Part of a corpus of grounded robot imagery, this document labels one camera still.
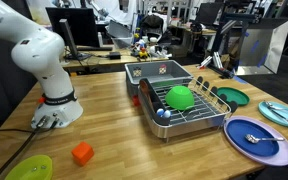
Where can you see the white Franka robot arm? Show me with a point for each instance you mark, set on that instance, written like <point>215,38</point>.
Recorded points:
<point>37,53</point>

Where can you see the dark green plate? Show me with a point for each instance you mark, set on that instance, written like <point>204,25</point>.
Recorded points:
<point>238,96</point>

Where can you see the long metal spoon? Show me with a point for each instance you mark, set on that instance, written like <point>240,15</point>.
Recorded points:
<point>250,138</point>

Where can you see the light blue plate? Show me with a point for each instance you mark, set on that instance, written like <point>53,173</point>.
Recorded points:
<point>270,116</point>

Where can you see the short metal spoon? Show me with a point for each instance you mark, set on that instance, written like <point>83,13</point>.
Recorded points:
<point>274,107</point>

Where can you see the dark grey utensil holder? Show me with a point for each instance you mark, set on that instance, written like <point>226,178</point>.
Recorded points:
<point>150,100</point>

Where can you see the small red object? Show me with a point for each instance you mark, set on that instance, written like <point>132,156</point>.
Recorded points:
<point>136,100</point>

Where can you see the grey plastic bin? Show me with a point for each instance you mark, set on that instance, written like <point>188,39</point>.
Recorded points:
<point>131,83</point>

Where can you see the green plastic bowl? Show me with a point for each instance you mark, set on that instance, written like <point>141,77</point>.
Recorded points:
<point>180,97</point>

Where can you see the yellow toy figure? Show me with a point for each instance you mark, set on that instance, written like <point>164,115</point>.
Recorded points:
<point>143,53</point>

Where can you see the black power brick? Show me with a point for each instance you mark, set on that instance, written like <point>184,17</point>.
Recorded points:
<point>114,55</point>

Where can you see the wooden background desk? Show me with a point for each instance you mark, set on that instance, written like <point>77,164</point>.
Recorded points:
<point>97,61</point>

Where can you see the black tool on table edge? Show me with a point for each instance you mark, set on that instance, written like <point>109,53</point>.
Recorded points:
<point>224,71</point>

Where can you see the orange cube block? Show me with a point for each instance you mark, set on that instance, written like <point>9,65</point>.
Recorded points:
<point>82,154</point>

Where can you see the black computer monitor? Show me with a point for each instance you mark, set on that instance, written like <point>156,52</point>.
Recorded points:
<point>82,26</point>

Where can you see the black monitor stand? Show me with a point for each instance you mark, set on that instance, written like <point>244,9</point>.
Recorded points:
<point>67,36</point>

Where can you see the blue tape strip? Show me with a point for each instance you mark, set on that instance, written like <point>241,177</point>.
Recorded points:
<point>240,79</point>

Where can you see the black background monitor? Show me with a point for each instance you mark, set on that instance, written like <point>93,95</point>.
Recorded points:
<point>209,13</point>

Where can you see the orange robot stop button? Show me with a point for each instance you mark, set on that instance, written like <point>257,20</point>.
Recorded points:
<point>42,99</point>

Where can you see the silver metal panel box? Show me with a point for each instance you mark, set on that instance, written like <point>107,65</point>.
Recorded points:
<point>260,46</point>

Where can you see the lime green bowl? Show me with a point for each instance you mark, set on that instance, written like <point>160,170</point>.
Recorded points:
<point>27,170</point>

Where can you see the blue lavender bowl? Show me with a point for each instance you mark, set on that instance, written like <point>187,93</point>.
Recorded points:
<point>284,155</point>

